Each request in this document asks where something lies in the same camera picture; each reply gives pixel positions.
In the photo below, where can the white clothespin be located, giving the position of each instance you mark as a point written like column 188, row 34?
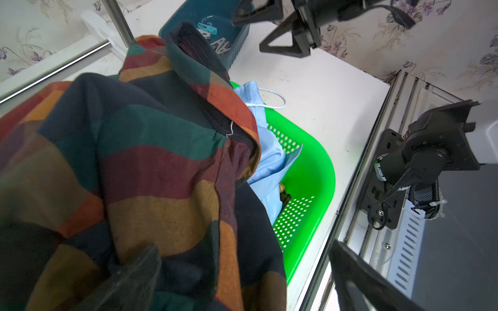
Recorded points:
column 221, row 46

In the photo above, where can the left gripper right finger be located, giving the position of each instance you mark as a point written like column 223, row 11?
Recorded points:
column 359, row 286

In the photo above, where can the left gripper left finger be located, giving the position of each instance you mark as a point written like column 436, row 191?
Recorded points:
column 131, row 288

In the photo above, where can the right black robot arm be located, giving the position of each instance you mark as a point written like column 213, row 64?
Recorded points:
column 456, row 137

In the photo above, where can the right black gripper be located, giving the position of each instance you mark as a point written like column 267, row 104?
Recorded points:
column 295, row 39

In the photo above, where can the metal clothes rack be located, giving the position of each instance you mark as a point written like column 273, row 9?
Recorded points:
column 39, row 37

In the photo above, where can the white hanger of dark shirt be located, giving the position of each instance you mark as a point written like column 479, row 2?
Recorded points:
column 269, row 100

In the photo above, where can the dark teal plastic bin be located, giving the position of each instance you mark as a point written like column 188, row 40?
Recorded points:
column 219, row 15

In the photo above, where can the light blue shirt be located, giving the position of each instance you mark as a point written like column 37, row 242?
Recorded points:
column 275, row 161

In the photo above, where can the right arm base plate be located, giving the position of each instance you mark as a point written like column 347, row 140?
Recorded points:
column 390, row 145

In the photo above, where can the dark plaid shirt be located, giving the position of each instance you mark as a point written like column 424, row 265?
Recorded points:
column 95, row 170

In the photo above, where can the green plastic basket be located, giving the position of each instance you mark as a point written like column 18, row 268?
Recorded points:
column 306, row 190

